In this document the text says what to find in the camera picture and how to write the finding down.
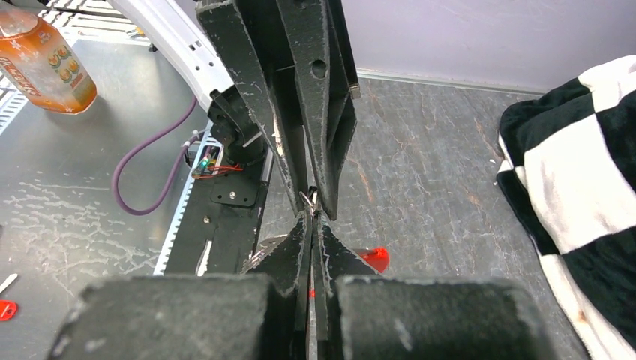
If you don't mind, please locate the white slotted cable duct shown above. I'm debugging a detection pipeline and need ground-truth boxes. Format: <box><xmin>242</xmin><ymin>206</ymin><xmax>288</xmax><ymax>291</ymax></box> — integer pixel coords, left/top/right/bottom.
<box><xmin>152</xmin><ymin>127</ymin><xmax>223</xmax><ymax>276</ymax></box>

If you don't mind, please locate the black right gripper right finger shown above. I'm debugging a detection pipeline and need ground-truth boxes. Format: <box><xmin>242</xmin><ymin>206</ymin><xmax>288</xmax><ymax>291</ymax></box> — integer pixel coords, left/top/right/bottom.
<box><xmin>315</xmin><ymin>212</ymin><xmax>557</xmax><ymax>359</ymax></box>

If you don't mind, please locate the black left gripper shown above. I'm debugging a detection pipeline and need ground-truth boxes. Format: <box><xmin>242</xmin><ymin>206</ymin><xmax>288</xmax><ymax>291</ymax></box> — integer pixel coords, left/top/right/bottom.
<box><xmin>195</xmin><ymin>0</ymin><xmax>361</xmax><ymax>221</ymax></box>

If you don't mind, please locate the orange labelled bottle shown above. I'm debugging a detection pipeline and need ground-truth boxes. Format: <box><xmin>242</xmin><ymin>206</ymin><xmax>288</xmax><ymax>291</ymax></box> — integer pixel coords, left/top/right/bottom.
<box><xmin>1</xmin><ymin>1</ymin><xmax>98</xmax><ymax>114</ymax></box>

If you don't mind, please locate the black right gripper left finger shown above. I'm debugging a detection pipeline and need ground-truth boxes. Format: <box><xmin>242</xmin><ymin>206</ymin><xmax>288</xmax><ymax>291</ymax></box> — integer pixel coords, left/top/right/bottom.
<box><xmin>47</xmin><ymin>214</ymin><xmax>308</xmax><ymax>359</ymax></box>

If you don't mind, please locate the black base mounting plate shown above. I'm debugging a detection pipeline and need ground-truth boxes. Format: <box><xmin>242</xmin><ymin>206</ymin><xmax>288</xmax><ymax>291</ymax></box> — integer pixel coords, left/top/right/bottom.
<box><xmin>163</xmin><ymin>151</ymin><xmax>273</xmax><ymax>276</ymax></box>

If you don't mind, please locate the silver split keyring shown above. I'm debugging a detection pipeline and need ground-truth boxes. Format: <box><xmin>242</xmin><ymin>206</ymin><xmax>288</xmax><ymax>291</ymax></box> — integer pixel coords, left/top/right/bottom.
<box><xmin>298</xmin><ymin>186</ymin><xmax>318</xmax><ymax>216</ymax></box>

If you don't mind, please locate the red tagged key lower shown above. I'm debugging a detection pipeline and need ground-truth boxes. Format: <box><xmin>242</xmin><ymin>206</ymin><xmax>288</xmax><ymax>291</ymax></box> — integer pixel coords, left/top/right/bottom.
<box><xmin>0</xmin><ymin>273</ymin><xmax>18</xmax><ymax>322</ymax></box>

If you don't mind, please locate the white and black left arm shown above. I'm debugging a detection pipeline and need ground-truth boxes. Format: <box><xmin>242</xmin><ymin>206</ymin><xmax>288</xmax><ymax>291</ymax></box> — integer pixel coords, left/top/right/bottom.
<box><xmin>112</xmin><ymin>1</ymin><xmax>360</xmax><ymax>220</ymax></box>

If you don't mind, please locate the black white checkered cloth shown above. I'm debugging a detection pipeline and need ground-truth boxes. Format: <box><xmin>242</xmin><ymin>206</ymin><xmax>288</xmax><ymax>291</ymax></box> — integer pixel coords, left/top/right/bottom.
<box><xmin>496</xmin><ymin>55</ymin><xmax>635</xmax><ymax>359</ymax></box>

